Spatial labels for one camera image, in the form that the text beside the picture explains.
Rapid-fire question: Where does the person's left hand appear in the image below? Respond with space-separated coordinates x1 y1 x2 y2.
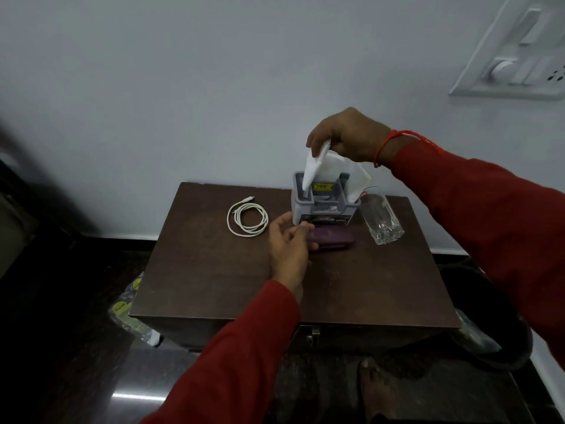
268 212 319 304

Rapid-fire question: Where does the dark brown wooden trunk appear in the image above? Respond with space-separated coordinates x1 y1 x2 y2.
129 182 462 351

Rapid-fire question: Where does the person's left forearm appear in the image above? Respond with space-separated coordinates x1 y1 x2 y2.
140 280 305 424

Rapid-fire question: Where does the clear green printed plastic bag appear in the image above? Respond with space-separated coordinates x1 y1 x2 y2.
108 272 164 348

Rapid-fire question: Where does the white tissue paper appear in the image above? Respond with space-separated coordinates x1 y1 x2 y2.
301 139 372 203

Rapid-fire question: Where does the red thread wristband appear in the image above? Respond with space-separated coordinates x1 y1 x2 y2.
373 129 443 168

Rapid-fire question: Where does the black waste bin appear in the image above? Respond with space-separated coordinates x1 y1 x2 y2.
441 264 534 372

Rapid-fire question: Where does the purple oblong case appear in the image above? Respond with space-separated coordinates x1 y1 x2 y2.
306 227 356 250

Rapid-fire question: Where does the coiled white cable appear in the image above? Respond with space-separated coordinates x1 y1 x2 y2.
226 196 269 238

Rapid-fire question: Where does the white wall switch board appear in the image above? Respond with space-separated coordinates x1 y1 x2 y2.
448 0 565 101

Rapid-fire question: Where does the grey plastic desk organizer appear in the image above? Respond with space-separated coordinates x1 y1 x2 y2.
291 171 363 228

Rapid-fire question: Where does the person's foot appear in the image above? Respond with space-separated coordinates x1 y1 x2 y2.
357 357 399 423

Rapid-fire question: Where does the person's right hand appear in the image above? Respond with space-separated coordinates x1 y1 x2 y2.
306 107 393 168

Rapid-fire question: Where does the clear glass tumbler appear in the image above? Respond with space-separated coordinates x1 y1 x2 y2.
359 193 405 246

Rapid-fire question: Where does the person's right forearm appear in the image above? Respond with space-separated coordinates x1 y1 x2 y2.
388 138 565 371

